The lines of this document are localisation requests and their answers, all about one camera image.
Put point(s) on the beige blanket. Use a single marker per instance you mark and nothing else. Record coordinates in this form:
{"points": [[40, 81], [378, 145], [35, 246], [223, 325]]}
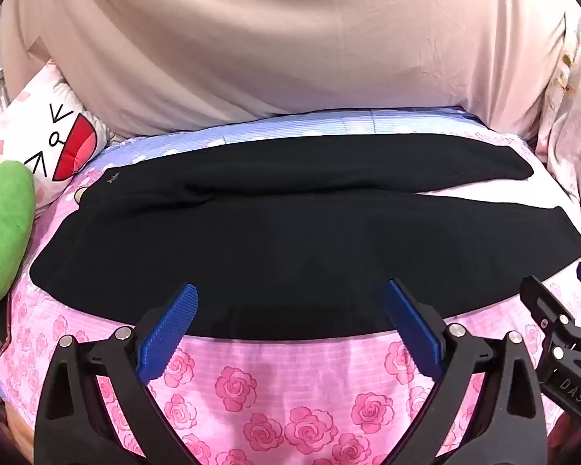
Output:
{"points": [[271, 34]]}

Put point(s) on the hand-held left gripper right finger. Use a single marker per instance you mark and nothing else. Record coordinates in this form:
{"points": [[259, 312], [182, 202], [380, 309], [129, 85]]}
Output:
{"points": [[411, 329]]}

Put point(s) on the white cat face pillow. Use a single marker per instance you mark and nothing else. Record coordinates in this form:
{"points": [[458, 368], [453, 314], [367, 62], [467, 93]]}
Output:
{"points": [[14, 131]]}

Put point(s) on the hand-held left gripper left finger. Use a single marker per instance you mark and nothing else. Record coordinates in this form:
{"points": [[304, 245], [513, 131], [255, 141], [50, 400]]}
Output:
{"points": [[172, 329]]}

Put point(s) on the pink floral bed sheet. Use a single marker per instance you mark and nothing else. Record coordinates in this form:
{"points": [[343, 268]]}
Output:
{"points": [[281, 387]]}

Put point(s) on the green plush toy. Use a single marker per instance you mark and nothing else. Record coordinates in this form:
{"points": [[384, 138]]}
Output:
{"points": [[5, 232]]}

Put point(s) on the wooden bed frame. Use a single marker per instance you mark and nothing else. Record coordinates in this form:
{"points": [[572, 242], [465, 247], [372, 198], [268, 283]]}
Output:
{"points": [[19, 436]]}

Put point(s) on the black pants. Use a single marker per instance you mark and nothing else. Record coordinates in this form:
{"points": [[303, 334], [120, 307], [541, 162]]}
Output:
{"points": [[271, 252]]}

